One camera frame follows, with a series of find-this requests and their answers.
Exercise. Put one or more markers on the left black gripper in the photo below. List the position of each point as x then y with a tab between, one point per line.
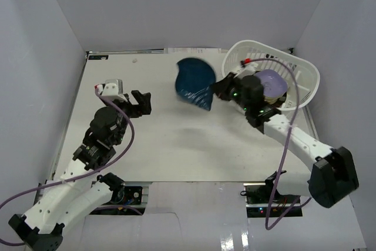
133	107

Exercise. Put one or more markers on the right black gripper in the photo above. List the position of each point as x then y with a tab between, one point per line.
221	88

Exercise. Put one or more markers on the dark blue leaf dish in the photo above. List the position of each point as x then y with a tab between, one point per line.
193	82

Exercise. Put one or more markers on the purple square panda plate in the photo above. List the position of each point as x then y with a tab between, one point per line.
274	85

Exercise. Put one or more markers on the round black rimmed plate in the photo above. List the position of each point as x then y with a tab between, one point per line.
278	102

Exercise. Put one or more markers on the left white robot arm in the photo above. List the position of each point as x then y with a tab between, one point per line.
74	196

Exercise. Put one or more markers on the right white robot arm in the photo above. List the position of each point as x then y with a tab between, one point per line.
331	173

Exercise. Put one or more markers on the white plastic basket bin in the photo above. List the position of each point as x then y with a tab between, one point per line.
302	77

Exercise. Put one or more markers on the papers at table back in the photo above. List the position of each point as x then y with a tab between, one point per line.
197	50

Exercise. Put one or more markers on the black label sticker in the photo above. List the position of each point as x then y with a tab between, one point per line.
98	57

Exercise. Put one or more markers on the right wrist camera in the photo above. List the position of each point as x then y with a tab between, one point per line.
244	69

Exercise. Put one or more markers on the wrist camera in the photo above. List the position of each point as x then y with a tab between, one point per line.
111	89
244	69

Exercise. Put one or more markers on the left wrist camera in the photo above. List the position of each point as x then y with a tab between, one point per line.
111	89

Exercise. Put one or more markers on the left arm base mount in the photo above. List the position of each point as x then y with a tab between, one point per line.
128	202

